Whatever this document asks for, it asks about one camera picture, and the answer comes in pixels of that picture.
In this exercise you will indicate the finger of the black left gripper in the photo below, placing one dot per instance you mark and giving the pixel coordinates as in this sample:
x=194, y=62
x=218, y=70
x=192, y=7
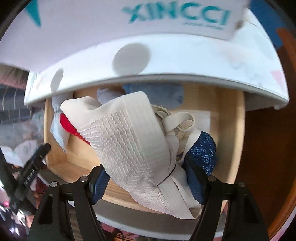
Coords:
x=24, y=180

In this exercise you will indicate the white cabinet top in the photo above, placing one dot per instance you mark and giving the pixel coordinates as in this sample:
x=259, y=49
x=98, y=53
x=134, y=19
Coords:
x=70, y=45

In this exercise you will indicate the light blue underwear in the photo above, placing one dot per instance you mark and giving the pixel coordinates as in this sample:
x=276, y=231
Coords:
x=169, y=96

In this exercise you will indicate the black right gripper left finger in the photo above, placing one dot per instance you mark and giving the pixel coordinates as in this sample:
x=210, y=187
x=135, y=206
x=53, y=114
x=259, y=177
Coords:
x=52, y=221

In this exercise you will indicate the beige bra bundle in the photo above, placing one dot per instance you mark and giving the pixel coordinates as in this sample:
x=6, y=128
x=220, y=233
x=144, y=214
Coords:
x=137, y=151

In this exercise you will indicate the crumpled cloth pile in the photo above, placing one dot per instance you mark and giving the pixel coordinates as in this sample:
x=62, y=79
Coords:
x=21, y=125

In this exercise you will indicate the white cloth at drawer side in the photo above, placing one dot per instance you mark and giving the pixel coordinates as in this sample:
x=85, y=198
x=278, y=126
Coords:
x=61, y=136

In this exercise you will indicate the wooden drawer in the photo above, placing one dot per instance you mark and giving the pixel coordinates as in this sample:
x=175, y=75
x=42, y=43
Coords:
x=218, y=111

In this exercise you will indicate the navy patterned underwear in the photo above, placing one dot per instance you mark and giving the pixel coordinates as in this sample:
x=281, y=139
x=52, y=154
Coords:
x=201, y=149

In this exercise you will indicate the pale blue folded underwear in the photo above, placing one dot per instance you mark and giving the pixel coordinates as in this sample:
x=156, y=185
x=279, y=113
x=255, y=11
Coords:
x=105, y=95

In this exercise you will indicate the red underwear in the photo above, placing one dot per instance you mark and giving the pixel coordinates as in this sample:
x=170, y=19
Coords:
x=67, y=126

